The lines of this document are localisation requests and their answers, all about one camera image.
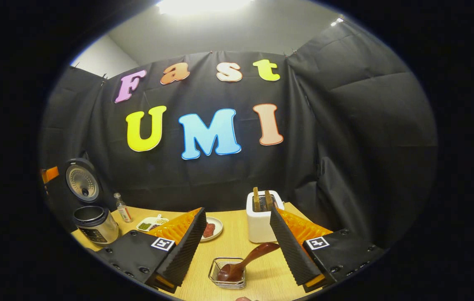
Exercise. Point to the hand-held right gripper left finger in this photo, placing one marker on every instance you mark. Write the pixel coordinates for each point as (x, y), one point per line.
(187, 251)

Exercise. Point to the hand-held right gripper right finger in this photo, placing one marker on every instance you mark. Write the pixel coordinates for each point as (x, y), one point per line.
(289, 251)

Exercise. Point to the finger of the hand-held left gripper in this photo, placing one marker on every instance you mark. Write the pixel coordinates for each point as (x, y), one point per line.
(50, 174)

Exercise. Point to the brown wooden spoon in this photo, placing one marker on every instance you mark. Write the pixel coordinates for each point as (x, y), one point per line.
(237, 267)

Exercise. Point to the black silver rice cooker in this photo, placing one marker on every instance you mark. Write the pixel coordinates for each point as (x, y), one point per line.
(95, 228)

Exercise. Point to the red meat piece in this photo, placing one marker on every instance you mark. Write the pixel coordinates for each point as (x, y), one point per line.
(208, 230)

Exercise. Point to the white toaster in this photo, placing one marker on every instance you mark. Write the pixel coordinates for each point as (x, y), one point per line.
(258, 228)

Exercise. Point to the white round plate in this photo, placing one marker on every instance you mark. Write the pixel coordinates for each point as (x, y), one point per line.
(217, 223)

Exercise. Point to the white divided bean dish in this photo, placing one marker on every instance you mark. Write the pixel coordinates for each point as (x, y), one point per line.
(145, 225)

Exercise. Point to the brown bread slice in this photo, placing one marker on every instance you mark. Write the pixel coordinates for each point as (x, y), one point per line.
(268, 200)
(256, 200)

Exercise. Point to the small glass bottle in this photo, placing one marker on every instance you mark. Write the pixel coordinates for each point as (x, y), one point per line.
(123, 211)

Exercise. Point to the black backdrop cloth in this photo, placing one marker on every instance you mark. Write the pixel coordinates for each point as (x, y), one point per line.
(345, 146)

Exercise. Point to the long ceiling light panel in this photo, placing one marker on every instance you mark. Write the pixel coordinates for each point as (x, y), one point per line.
(203, 6)

